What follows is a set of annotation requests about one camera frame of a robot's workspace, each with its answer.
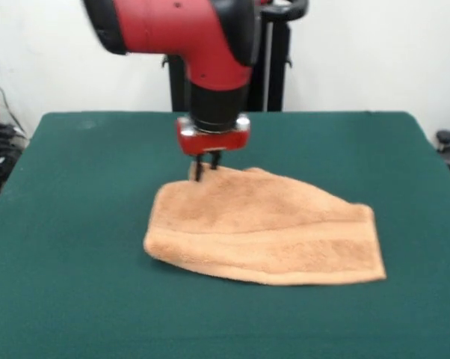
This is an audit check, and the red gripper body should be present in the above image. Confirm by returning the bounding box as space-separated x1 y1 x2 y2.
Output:
176 115 253 156

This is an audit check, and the orange terry towel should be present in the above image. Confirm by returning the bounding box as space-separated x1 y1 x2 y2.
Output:
142 161 388 287

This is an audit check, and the dark green table cloth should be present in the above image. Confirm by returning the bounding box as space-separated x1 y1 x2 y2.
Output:
0 110 450 359

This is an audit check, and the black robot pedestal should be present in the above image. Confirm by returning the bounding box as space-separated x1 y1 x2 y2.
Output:
161 0 309 113

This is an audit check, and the black cable bundle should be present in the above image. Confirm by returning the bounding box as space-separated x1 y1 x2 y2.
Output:
0 123 28 197

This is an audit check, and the grey wall cable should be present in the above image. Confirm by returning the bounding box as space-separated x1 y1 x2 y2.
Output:
0 69 26 135

